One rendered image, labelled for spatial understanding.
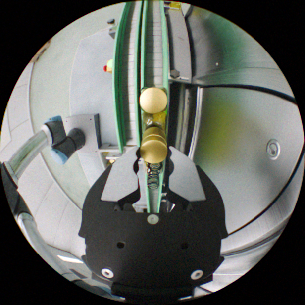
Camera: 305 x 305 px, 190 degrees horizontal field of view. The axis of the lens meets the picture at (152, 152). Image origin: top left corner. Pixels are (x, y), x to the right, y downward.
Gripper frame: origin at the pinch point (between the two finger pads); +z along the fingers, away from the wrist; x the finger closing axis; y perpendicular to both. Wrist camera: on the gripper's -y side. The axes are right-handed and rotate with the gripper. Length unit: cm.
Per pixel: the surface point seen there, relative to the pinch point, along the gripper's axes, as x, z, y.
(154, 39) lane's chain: 0.5, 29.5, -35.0
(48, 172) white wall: -362, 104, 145
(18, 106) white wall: -360, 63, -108
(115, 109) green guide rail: -12.7, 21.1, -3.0
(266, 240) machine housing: 14.0, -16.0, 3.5
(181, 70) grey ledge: 11.2, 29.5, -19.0
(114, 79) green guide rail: -12.6, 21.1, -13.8
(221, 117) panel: 12.7, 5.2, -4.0
